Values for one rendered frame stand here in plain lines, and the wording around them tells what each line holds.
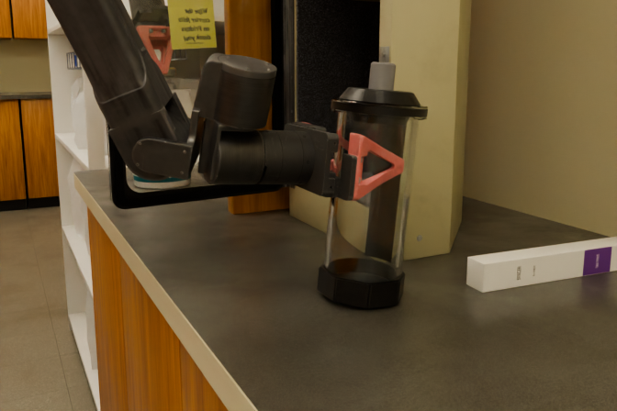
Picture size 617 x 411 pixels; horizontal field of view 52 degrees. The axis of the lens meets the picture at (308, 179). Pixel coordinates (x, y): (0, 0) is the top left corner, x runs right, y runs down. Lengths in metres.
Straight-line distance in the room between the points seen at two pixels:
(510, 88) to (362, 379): 0.83
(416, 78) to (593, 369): 0.43
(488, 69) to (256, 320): 0.81
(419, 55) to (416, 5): 0.07
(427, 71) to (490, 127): 0.48
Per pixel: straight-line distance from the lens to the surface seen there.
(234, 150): 0.61
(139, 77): 0.60
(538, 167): 1.24
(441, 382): 0.58
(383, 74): 0.70
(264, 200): 1.18
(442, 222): 0.92
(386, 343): 0.64
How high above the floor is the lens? 1.21
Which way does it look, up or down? 10 degrees down
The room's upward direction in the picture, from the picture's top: straight up
